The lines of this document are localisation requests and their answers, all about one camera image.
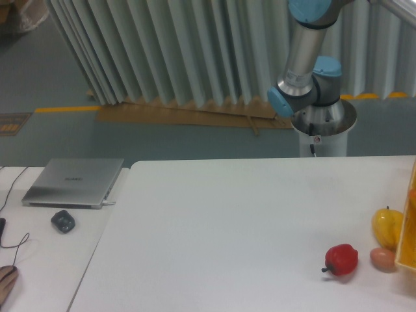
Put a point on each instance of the person's hand on mouse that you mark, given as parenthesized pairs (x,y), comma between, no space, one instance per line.
(9,275)

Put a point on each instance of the silver closed laptop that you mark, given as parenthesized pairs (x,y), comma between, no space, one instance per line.
(77,183)

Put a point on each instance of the yellow wooden box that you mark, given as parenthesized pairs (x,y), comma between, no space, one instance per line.
(405,253)

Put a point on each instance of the black cable plug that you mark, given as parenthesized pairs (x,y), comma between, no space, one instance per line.
(2,224)

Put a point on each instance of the yellow toy bell pepper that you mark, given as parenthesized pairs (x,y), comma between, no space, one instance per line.
(387,226)

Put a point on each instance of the grey folding screen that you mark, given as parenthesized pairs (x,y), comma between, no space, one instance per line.
(224,50)

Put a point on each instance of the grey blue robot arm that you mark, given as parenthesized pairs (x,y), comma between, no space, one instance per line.
(304,65)

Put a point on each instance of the brown toy egg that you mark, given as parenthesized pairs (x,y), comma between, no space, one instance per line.
(383,259)

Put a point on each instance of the red toy bell pepper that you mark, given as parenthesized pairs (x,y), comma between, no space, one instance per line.
(340,260)

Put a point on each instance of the brown cardboard sheet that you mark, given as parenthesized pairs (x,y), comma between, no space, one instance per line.
(255,115)

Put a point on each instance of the white usb plug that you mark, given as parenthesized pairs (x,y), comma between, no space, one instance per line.
(108,203)

